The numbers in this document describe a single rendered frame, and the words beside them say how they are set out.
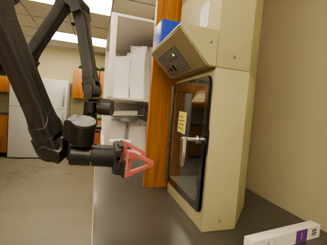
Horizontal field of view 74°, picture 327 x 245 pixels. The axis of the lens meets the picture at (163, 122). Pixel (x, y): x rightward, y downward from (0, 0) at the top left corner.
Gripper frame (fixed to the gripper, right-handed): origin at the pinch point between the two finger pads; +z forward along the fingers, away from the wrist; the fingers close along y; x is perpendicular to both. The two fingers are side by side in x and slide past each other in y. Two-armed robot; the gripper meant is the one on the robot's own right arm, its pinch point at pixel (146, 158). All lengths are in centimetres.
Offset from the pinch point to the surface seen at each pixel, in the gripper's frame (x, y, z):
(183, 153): -2.2, 0.3, 10.9
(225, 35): -36.7, -2.7, 16.6
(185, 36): -34.1, -2.1, 5.4
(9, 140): 104, 476, -194
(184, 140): -5.9, 0.4, 10.5
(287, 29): -54, 19, 57
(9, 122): 66, 478, -196
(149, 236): 20.1, -4.7, 2.5
